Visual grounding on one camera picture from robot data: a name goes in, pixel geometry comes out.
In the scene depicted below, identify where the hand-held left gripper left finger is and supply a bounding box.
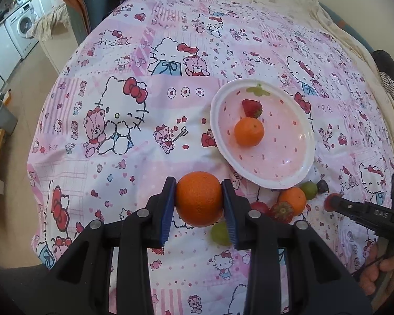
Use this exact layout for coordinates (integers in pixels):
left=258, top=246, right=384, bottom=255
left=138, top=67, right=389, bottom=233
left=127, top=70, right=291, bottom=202
left=48, top=176, right=177, bottom=315

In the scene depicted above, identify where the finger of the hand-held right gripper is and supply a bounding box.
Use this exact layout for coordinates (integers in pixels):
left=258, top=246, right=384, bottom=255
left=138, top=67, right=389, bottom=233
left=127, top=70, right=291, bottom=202
left=330, top=195, right=394, bottom=237

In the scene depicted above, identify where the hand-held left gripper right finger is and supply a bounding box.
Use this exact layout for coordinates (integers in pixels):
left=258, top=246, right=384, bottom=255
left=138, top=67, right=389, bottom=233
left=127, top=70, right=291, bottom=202
left=221, top=179, right=373, bottom=315

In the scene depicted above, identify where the green grape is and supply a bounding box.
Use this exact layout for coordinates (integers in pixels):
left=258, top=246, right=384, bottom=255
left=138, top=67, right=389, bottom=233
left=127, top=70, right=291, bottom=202
left=210, top=221, right=233, bottom=246
left=299, top=181, right=318, bottom=201

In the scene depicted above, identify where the large orange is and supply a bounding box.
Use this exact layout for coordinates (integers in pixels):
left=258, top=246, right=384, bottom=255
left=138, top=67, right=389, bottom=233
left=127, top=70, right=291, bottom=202
left=175, top=171, right=224, bottom=228

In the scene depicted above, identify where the red strawberry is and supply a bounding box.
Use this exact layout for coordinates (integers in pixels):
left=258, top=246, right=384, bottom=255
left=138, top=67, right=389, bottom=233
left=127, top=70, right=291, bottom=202
left=270, top=202, right=295, bottom=224
left=242, top=99, right=263, bottom=119

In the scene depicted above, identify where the small orange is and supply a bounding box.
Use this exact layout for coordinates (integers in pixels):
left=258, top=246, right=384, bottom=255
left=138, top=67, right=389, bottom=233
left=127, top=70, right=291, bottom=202
left=277, top=187, right=307, bottom=216
left=234, top=117, right=265, bottom=148

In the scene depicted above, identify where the pink strawberry-print plate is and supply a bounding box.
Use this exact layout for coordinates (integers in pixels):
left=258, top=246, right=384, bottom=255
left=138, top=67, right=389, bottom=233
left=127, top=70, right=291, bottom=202
left=210, top=79, right=316, bottom=190

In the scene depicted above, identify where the person's right hand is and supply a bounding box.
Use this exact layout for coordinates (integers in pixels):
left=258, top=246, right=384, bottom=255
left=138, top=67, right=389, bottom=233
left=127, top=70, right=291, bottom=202
left=359, top=243, right=394, bottom=297

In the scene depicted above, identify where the pink cartoon printed blanket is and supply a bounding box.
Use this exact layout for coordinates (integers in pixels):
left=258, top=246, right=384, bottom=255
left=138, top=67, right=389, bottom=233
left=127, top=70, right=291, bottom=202
left=26, top=0, right=394, bottom=315

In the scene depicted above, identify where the dark clothing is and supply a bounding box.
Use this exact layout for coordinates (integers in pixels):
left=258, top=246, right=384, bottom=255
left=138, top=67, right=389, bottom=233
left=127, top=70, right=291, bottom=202
left=372, top=50, right=394, bottom=112

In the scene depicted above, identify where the grey bin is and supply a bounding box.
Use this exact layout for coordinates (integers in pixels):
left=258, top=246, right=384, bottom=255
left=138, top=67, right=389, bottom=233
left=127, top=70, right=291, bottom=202
left=0, top=100, right=18, bottom=130

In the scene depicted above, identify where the grey chair with orange cushion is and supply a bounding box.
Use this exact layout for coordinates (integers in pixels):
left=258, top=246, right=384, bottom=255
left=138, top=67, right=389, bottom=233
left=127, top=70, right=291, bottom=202
left=60, top=0, right=119, bottom=48

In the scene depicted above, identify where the beige cloth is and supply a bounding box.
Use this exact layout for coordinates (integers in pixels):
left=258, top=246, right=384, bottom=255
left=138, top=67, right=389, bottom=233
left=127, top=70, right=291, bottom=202
left=27, top=4, right=71, bottom=40

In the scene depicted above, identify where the white washing machine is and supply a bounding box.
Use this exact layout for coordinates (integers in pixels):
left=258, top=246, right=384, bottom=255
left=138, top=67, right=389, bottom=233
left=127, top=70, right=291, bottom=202
left=4, top=2, right=40, bottom=60

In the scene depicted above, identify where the black cable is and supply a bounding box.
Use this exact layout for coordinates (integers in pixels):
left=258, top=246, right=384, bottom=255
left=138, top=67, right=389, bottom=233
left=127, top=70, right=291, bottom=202
left=350, top=236, right=393, bottom=278

